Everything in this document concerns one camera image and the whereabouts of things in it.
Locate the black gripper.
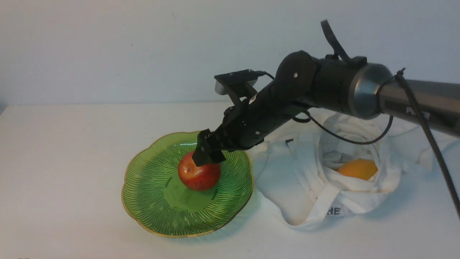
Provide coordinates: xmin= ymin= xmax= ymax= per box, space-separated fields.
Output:
xmin=192 ymin=81 xmax=309 ymax=166

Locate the green glass plate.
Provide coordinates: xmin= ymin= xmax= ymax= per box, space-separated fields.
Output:
xmin=121 ymin=131 xmax=255 ymax=238

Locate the yellow orange fruit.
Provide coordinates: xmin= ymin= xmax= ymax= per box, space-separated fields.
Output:
xmin=337 ymin=159 xmax=378 ymax=181

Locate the white cloth tote bag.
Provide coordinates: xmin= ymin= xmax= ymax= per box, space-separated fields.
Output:
xmin=248 ymin=109 xmax=435 ymax=230

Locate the red apple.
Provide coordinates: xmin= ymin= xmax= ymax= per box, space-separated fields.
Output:
xmin=178 ymin=151 xmax=221 ymax=191

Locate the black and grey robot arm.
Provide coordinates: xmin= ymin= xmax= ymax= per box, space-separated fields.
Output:
xmin=192 ymin=51 xmax=419 ymax=166

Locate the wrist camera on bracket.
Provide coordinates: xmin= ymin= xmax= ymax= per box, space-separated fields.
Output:
xmin=214 ymin=69 xmax=266 ymax=107

